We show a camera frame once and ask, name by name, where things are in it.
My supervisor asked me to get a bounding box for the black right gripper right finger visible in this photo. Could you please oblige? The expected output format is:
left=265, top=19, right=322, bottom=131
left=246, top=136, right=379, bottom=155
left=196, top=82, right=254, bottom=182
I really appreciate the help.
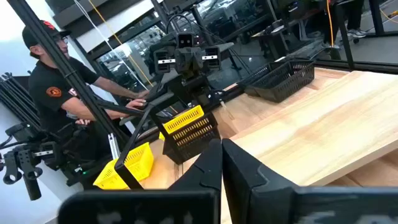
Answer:
left=221, top=138, right=398, bottom=224

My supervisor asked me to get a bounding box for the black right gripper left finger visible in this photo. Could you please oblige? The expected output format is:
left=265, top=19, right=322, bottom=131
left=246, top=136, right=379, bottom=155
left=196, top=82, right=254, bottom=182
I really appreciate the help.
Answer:
left=58, top=138, right=223, bottom=224

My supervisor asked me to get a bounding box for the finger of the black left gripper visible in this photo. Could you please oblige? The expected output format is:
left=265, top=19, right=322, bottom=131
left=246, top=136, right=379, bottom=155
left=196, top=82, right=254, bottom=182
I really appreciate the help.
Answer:
left=203, top=46, right=222, bottom=70
left=153, top=49, right=175, bottom=75

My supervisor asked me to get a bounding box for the yellow plastic basket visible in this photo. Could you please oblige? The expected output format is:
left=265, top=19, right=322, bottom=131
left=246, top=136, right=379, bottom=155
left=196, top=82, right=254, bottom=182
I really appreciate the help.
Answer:
left=93, top=142, right=155, bottom=190
left=158, top=105, right=205, bottom=141

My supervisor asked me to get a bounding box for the black plastic basket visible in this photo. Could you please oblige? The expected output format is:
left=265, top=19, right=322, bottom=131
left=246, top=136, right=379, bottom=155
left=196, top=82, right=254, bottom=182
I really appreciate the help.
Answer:
left=244, top=59, right=315, bottom=103
left=161, top=112, right=221, bottom=165

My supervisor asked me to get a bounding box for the black background desk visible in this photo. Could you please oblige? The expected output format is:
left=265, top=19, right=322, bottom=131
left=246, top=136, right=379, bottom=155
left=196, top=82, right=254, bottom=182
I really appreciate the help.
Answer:
left=251, top=18, right=312, bottom=60

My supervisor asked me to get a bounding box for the silver aluminium bar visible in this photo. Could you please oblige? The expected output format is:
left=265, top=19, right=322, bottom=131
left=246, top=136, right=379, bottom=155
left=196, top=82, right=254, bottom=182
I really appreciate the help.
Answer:
left=108, top=133, right=121, bottom=160

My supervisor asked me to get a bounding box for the person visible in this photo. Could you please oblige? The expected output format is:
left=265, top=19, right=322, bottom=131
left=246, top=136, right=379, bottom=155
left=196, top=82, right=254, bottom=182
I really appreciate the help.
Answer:
left=320, top=0, right=368, bottom=49
left=21, top=20, right=150, bottom=162

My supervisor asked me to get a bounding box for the black folded stand bundle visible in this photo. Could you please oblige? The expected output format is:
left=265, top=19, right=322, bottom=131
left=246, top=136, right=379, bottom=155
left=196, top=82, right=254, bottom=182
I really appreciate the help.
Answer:
left=0, top=72, right=41, bottom=125

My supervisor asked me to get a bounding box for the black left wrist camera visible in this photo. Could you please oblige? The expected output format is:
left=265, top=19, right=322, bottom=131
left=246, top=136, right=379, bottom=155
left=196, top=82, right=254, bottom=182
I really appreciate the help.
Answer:
left=176, top=32, right=195, bottom=50

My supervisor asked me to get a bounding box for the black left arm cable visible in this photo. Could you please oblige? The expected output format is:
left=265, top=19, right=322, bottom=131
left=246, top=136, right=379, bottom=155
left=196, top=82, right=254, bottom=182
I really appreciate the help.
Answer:
left=166, top=14, right=195, bottom=35

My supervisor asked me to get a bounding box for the yellow cable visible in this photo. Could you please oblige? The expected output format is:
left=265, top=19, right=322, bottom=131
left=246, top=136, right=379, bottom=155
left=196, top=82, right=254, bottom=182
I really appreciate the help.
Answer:
left=88, top=0, right=155, bottom=87
left=325, top=0, right=335, bottom=47

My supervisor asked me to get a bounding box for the white cable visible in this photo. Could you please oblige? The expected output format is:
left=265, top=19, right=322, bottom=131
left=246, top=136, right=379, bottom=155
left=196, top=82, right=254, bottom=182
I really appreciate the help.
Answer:
left=73, top=0, right=147, bottom=91

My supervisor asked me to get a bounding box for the black metal rig frame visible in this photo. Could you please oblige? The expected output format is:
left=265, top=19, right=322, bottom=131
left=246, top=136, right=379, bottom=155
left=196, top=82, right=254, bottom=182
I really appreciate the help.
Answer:
left=6, top=0, right=398, bottom=156

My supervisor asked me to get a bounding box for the black leader arm handle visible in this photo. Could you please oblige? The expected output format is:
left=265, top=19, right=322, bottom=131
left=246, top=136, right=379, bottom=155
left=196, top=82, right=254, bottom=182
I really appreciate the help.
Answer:
left=0, top=123, right=68, bottom=202

